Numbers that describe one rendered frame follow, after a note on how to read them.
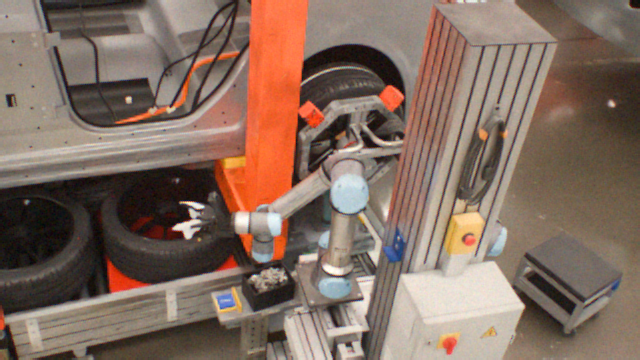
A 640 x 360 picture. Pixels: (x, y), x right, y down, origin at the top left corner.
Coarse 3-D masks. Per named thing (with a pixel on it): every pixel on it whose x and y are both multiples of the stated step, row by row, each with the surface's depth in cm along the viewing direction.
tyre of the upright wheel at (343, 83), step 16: (336, 64) 330; (352, 64) 332; (304, 80) 325; (320, 80) 320; (336, 80) 318; (352, 80) 318; (368, 80) 322; (304, 96) 318; (320, 96) 313; (336, 96) 316; (352, 96) 320; (400, 112) 337
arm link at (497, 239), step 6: (498, 222) 267; (498, 228) 266; (504, 228) 268; (492, 234) 264; (498, 234) 264; (504, 234) 264; (492, 240) 263; (498, 240) 263; (504, 240) 263; (492, 246) 263; (498, 246) 263; (486, 252) 265; (492, 252) 265; (498, 252) 265
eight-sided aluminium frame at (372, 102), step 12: (372, 96) 320; (336, 108) 310; (348, 108) 312; (360, 108) 315; (372, 108) 318; (384, 108) 320; (324, 120) 311; (396, 120) 328; (300, 132) 317; (312, 132) 313; (300, 144) 319; (300, 156) 320; (384, 156) 348; (300, 168) 324; (384, 168) 346; (372, 180) 348
